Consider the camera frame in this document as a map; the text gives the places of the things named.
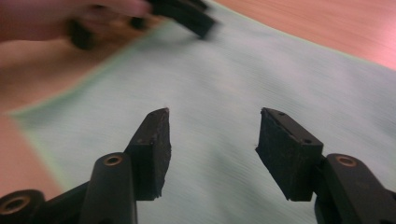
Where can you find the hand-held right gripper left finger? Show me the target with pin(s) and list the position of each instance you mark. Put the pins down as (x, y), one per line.
(152, 149)

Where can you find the green microfibre towel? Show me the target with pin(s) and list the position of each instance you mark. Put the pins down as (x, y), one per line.
(218, 77)

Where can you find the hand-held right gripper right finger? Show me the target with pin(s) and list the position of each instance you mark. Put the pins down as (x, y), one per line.
(288, 155)

